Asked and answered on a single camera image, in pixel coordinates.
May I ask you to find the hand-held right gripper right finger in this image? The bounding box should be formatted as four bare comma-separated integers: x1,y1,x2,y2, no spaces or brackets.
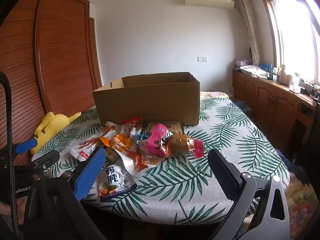
208,149,292,240

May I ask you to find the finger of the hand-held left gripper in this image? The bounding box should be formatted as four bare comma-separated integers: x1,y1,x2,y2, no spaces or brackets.
31,150,61,168
14,139,38,154

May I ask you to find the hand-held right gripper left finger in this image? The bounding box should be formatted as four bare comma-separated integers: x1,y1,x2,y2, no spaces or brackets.
24,147,108,240

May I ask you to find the white pouch with blue print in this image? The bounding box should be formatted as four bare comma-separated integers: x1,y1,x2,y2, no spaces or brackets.
99,164,137,203

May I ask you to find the white packet with red print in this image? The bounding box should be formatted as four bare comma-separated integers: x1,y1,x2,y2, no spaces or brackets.
69,129,117,162

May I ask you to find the orange snack packet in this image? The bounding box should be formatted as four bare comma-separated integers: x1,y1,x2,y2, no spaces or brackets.
99,133,134,156

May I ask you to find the clear packet with red snack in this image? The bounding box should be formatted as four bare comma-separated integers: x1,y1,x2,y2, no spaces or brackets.
114,150,160,178

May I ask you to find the pink bread snack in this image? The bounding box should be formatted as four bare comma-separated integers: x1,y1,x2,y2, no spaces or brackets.
160,133,204,159

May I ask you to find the red-topped white pouch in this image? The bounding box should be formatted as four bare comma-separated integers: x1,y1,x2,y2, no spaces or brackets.
121,117,143,140

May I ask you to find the pink snack packet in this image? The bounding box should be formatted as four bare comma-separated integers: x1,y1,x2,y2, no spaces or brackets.
146,124,175,158

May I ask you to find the brown cardboard box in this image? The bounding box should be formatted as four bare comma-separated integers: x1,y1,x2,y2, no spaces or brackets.
92,72,200,127

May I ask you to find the yellow plush toy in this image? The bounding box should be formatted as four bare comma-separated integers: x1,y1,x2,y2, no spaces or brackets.
30,112,82,155

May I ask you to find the leaf-print white cloth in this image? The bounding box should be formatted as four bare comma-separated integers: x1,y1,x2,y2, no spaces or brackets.
31,97,290,227

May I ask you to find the brown wooden cabinet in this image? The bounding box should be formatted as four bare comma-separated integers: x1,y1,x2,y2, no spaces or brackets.
232,69,320,157

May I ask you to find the brown wooden wardrobe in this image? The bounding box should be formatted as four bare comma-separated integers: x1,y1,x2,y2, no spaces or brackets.
0,0,103,167

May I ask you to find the folded printed cloth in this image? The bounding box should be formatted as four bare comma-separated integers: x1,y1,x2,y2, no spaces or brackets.
239,65,270,78

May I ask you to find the pink bottle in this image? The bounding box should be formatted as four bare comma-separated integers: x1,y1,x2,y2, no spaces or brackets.
279,65,290,84

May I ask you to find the patterned white curtain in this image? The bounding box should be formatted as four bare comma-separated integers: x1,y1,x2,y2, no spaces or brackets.
234,0,262,66

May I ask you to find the wood-framed window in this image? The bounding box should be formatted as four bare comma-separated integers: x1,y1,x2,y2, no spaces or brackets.
257,0,320,87

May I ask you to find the white air deflector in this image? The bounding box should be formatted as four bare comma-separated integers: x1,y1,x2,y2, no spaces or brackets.
184,0,235,10

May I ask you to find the black braided cable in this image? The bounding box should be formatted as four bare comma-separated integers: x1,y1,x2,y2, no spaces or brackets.
0,71,27,240

